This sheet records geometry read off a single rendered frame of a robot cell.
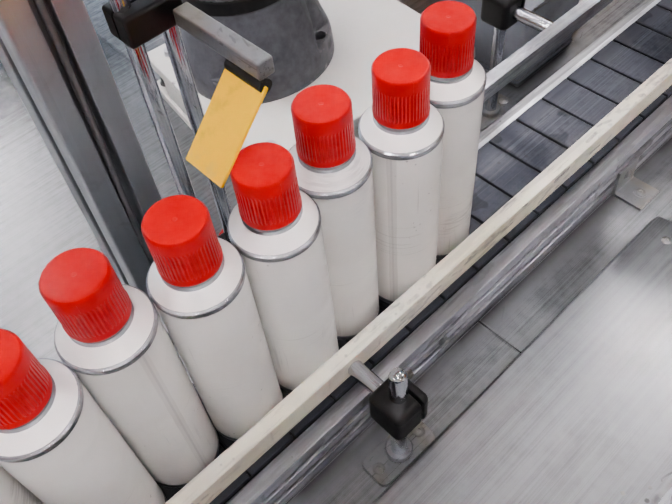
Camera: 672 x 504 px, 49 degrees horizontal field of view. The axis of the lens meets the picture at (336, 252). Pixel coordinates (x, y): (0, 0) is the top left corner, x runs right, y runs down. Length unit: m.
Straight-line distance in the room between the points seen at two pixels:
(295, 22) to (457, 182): 0.25
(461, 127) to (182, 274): 0.21
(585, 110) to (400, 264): 0.28
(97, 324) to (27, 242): 0.39
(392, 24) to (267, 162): 0.43
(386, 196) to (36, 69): 0.21
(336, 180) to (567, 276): 0.29
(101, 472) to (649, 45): 0.63
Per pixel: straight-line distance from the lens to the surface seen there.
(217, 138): 0.37
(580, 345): 0.55
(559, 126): 0.69
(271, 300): 0.42
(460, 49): 0.45
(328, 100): 0.40
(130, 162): 0.50
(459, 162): 0.50
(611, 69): 0.77
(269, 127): 0.68
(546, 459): 0.51
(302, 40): 0.70
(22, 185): 0.80
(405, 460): 0.55
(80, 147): 0.47
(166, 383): 0.41
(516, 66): 0.62
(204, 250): 0.36
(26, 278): 0.71
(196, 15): 0.38
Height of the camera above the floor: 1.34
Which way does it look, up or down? 52 degrees down
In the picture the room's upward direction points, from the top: 7 degrees counter-clockwise
